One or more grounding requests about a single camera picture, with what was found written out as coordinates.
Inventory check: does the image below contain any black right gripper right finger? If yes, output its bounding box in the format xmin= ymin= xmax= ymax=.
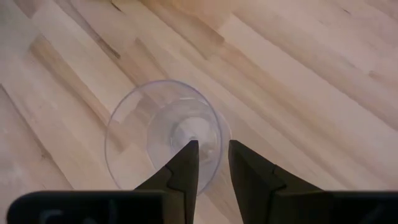
xmin=228 ymin=139 xmax=325 ymax=224

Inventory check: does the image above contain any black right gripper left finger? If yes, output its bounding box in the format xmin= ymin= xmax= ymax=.
xmin=135 ymin=139 xmax=200 ymax=224

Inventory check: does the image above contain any small clear plastic cup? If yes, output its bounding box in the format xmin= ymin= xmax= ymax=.
xmin=104 ymin=80 xmax=233 ymax=196

